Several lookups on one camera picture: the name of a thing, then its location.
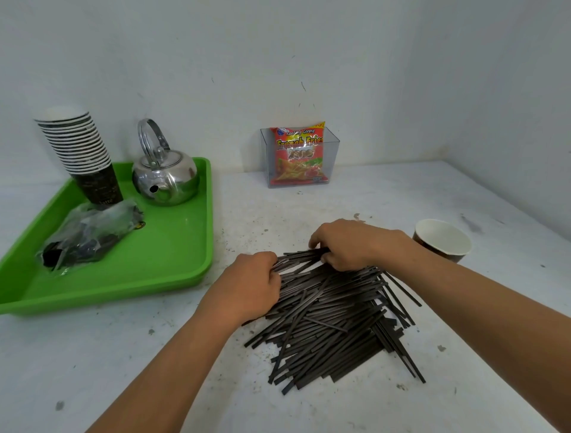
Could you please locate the person's left hand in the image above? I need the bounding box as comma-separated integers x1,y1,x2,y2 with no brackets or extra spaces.
196,252,283,325

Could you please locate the clear acrylic holder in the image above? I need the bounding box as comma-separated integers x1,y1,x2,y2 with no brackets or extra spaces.
261,127,341,189

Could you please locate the brown paper cup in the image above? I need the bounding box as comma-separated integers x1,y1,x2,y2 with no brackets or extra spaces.
412,219,472,264

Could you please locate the person's left forearm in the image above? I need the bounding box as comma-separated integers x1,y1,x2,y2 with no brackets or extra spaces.
85,309,251,433

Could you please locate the stack of dark paper cups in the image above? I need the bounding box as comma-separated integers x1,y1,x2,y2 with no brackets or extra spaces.
34,106,124,211

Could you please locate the steel kettle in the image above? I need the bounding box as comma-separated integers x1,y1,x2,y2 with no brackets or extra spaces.
132,118,200,207

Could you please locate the green plastic tray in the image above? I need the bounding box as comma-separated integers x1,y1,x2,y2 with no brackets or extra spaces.
0,157,214,317

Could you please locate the pile of black stir sticks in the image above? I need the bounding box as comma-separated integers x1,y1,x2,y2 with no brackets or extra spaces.
242,261,426,396

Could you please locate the black stirrer bundle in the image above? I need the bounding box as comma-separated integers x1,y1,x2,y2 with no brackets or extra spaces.
273,248,332,274

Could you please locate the clear bag of black lids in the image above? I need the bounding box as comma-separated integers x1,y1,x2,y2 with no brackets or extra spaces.
37,199,146,277

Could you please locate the red orange snack packet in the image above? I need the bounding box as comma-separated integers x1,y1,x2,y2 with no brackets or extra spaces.
270,121,330,186

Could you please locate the person's right hand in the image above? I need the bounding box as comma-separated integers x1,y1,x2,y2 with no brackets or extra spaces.
309,219,416,273

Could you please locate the person's right forearm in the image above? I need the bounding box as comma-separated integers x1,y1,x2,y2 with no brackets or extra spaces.
379,241,571,433

